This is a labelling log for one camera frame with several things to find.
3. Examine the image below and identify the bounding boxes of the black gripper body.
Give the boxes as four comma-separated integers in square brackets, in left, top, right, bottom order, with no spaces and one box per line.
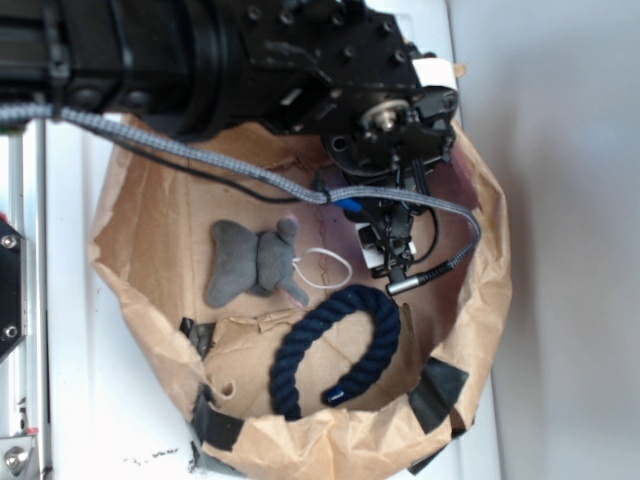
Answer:
[239,0,460,296]

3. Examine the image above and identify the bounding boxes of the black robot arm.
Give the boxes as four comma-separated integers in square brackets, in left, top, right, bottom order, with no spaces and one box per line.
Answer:
[1,1,458,194]

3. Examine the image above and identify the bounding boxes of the crumpled brown paper bag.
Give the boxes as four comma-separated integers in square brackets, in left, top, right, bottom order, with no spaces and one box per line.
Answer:
[89,133,512,479]

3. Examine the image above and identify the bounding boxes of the grey plush mouse toy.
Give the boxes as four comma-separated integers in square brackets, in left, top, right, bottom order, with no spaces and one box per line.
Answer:
[205,215,309,308]

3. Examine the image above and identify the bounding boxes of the thin black cable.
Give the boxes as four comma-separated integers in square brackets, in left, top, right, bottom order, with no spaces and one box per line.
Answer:
[102,133,441,266]

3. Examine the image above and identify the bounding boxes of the grey braided sleeved cable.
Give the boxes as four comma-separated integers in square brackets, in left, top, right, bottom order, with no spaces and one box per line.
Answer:
[0,102,484,274]

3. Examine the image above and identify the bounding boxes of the white loop string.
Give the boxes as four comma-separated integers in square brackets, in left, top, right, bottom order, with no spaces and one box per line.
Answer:
[291,247,354,290]

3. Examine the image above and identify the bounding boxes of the navy blue twisted rope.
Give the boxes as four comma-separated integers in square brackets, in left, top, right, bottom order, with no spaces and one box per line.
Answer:
[269,283,403,420]

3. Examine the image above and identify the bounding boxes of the aluminium extrusion rail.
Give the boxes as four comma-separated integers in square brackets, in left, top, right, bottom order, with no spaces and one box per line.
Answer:
[1,120,52,479]

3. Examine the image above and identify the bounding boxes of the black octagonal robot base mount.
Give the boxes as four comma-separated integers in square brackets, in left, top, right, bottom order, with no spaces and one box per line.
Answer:
[0,212,26,363]

